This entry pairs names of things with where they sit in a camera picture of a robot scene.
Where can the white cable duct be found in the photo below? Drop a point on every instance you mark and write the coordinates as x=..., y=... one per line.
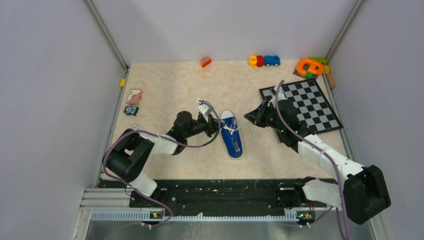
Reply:
x=139, y=215

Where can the pink triangle puzzle card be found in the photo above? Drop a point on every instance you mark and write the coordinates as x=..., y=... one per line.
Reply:
x=134, y=97

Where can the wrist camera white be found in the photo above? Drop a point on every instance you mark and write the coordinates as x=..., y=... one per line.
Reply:
x=205, y=108
x=277, y=94

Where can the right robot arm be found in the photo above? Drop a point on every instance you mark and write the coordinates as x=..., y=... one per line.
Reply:
x=359, y=191

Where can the blue canvas sneaker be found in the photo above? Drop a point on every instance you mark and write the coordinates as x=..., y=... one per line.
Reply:
x=233, y=145

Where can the orange lego brick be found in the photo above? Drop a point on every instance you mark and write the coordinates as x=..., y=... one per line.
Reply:
x=205, y=61

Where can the black white chessboard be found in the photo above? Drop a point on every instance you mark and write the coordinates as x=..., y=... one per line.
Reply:
x=315, y=110

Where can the orange plastic ring toy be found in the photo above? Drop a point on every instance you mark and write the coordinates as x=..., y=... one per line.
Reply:
x=308, y=67

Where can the red toy block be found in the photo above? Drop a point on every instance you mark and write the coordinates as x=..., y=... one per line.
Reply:
x=259, y=61

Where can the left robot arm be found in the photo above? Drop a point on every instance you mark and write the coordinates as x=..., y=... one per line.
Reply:
x=127, y=157

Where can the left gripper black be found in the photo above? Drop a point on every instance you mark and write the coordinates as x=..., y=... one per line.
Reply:
x=212, y=126

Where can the yellow clip on frame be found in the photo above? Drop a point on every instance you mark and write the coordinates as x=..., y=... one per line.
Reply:
x=122, y=82

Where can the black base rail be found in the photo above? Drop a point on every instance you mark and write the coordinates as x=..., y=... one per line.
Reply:
x=230, y=198

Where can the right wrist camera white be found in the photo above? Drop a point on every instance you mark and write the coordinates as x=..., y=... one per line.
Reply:
x=277, y=94

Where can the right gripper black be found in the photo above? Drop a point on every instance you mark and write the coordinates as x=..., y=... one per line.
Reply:
x=256, y=116

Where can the blue toy car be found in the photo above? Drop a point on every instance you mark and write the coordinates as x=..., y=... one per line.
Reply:
x=271, y=60

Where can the white shoelace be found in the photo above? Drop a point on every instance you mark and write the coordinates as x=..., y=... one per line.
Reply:
x=230, y=128

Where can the green toy block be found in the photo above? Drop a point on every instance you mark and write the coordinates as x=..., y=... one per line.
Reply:
x=322, y=60

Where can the yellow toy block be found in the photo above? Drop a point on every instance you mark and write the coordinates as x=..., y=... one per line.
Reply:
x=252, y=61

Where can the small blue toy robot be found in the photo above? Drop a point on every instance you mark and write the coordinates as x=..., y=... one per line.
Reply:
x=131, y=110

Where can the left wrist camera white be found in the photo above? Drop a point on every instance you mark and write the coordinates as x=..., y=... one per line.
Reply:
x=205, y=108

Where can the wooden block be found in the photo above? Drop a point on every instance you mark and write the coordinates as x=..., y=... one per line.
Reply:
x=331, y=81

